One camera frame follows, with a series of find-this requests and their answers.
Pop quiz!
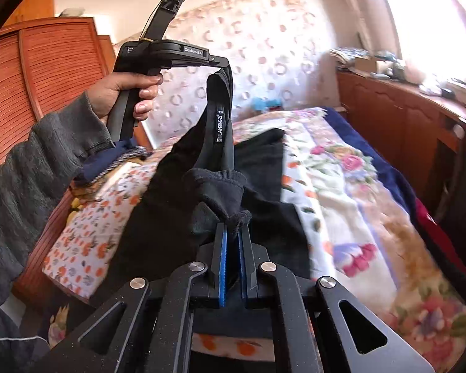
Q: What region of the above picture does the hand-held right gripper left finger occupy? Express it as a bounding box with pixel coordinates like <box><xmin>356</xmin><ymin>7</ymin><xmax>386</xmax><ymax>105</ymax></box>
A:
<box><xmin>31</xmin><ymin>221</ymin><xmax>230</xmax><ymax>373</ymax></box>

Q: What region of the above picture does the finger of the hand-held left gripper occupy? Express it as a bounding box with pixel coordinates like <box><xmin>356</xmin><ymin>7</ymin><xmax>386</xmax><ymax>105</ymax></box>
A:
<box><xmin>208</xmin><ymin>55</ymin><xmax>234</xmax><ymax>99</ymax></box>

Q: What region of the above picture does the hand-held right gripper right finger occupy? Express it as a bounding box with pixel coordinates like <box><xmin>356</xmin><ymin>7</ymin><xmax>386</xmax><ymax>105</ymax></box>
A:
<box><xmin>239</xmin><ymin>223</ymin><xmax>432</xmax><ymax>373</ymax></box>

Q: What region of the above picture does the black ribbed sweatshirt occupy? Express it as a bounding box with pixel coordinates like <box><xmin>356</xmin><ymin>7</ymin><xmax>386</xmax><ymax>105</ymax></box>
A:
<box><xmin>91</xmin><ymin>68</ymin><xmax>311</xmax><ymax>335</ymax></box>

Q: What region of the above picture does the person's left forearm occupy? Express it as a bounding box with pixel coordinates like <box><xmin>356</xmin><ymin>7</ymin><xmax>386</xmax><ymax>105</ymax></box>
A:
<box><xmin>0</xmin><ymin>91</ymin><xmax>116</xmax><ymax>373</ymax></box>

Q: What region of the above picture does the person's left hand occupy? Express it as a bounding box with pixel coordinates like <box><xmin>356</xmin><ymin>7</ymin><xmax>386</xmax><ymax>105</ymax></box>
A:
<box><xmin>86</xmin><ymin>73</ymin><xmax>164</xmax><ymax>123</ymax></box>

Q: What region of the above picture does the blue plastic bag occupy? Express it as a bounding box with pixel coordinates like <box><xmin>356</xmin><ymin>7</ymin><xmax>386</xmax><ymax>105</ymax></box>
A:
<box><xmin>252</xmin><ymin>97</ymin><xmax>284</xmax><ymax>111</ymax></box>

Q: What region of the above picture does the wooden louvered wardrobe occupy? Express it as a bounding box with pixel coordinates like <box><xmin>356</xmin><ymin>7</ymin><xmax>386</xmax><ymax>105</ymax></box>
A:
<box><xmin>0</xmin><ymin>16</ymin><xmax>154</xmax><ymax>311</ymax></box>

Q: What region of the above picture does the folded patterned cloth stack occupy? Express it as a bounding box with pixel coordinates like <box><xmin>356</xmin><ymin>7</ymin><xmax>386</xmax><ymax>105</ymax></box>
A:
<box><xmin>328</xmin><ymin>47</ymin><xmax>360</xmax><ymax>65</ymax></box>

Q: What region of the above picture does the floral bed sheet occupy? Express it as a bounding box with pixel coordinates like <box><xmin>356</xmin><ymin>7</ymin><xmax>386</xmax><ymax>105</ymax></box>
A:
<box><xmin>233</xmin><ymin>107</ymin><xmax>466</xmax><ymax>370</ymax></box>

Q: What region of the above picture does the navy folded garment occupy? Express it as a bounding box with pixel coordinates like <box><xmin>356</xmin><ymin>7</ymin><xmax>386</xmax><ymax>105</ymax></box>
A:
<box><xmin>75</xmin><ymin>144</ymin><xmax>150</xmax><ymax>183</ymax></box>

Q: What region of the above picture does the orange fruit print sheet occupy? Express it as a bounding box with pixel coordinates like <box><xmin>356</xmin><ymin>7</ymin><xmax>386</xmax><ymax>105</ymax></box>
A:
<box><xmin>42</xmin><ymin>159</ymin><xmax>276</xmax><ymax>363</ymax></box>

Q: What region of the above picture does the pale window curtain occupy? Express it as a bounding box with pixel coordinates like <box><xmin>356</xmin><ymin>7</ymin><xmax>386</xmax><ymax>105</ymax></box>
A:
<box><xmin>320</xmin><ymin>0</ymin><xmax>373</xmax><ymax>51</ymax></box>

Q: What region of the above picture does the cardboard box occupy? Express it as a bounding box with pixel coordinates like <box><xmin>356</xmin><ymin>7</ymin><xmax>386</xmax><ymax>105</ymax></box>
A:
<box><xmin>353</xmin><ymin>55</ymin><xmax>377</xmax><ymax>72</ymax></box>

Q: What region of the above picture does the wooden upper cabinet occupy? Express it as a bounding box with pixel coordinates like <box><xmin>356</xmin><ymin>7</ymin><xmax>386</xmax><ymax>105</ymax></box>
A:
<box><xmin>8</xmin><ymin>0</ymin><xmax>55</xmax><ymax>20</ymax></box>

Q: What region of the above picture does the navy blanket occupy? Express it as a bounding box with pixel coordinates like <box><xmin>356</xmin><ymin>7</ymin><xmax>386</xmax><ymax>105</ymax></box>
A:
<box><xmin>326</xmin><ymin>107</ymin><xmax>443</xmax><ymax>242</ymax></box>

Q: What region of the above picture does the wooden side cabinet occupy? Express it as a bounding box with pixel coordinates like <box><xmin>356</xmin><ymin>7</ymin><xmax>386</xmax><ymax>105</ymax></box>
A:
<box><xmin>336</xmin><ymin>68</ymin><xmax>466</xmax><ymax>218</ymax></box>

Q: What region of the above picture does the red cloth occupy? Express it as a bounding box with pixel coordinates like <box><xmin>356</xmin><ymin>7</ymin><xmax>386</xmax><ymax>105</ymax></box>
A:
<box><xmin>415</xmin><ymin>198</ymin><xmax>451</xmax><ymax>242</ymax></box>

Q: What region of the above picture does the window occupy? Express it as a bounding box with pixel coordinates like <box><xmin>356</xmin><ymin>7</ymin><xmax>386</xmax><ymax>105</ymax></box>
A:
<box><xmin>373</xmin><ymin>0</ymin><xmax>466</xmax><ymax>82</ymax></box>

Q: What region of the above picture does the circle patterned wall curtain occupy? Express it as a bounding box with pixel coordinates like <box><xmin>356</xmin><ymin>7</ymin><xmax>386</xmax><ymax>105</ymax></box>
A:
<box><xmin>140</xmin><ymin>0</ymin><xmax>342</xmax><ymax>152</ymax></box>

